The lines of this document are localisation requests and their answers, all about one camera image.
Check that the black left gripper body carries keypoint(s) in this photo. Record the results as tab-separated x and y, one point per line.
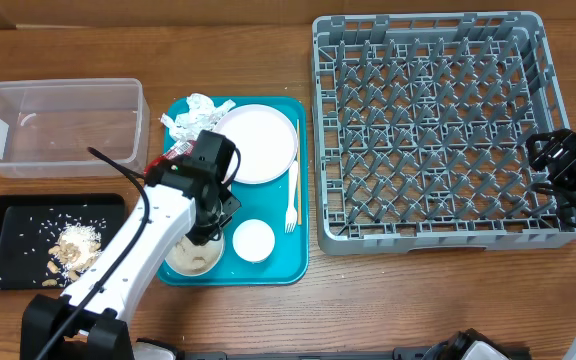
210	223

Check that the light green bowl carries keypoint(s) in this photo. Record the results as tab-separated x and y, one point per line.
191	260

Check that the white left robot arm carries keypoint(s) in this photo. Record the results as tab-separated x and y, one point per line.
186	197

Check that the grey dishwasher rack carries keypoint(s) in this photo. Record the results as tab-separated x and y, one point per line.
421	129

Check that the black food waste tray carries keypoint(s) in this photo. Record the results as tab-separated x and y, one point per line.
30	227

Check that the red snack wrapper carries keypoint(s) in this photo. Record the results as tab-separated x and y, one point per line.
176	150

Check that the crumpled white paper napkin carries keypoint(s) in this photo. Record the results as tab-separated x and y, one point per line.
202	114

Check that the large white plate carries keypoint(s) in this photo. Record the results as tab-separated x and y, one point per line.
266	139

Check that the white plastic cup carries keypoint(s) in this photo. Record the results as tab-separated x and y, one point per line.
253	240

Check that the teal plastic tray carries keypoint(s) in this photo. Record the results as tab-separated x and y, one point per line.
289	259

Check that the wooden chopstick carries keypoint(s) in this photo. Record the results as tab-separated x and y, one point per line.
298	187

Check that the white plastic fork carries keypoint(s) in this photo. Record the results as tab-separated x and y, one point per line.
291	211

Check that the rice and peanut scraps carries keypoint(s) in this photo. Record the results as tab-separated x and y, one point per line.
75	251

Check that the clear plastic bin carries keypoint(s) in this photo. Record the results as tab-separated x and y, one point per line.
48	126

